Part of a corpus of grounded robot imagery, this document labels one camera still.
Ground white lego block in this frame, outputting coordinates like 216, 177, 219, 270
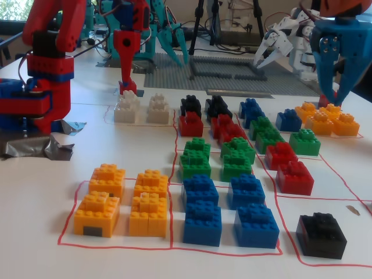
120, 90, 141, 105
147, 101, 170, 123
149, 92, 170, 107
113, 98, 137, 123

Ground blue lego block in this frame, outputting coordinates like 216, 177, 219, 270
181, 174, 220, 206
242, 106, 267, 129
229, 173, 266, 210
276, 109, 303, 133
234, 203, 281, 250
238, 98, 264, 117
183, 199, 223, 248

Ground red and blue gripper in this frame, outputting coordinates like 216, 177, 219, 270
113, 0, 152, 84

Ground black lego block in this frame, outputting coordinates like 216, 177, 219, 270
180, 94, 203, 119
205, 95, 233, 121
295, 212, 348, 260

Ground grey lego baseplate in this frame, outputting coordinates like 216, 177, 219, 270
144, 52, 344, 99

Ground black tripod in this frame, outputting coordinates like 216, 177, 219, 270
188, 0, 264, 56

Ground crumpled grey duct tape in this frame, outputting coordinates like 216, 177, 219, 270
0, 121, 88, 161

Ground dark grey lego frame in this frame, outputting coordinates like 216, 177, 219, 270
188, 56, 268, 81

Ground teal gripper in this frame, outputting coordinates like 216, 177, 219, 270
151, 0, 189, 66

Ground green lego block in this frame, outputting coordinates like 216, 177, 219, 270
179, 151, 212, 181
249, 116, 277, 140
220, 137, 256, 163
183, 137, 212, 159
255, 127, 286, 155
220, 153, 253, 183
289, 128, 321, 157

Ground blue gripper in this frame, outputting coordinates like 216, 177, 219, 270
309, 17, 364, 105

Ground grey metal strip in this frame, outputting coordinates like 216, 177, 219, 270
205, 88, 274, 99

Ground orange lego block grey patch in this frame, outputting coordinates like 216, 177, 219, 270
73, 191, 121, 238

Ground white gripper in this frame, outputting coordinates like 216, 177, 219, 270
252, 22, 293, 70

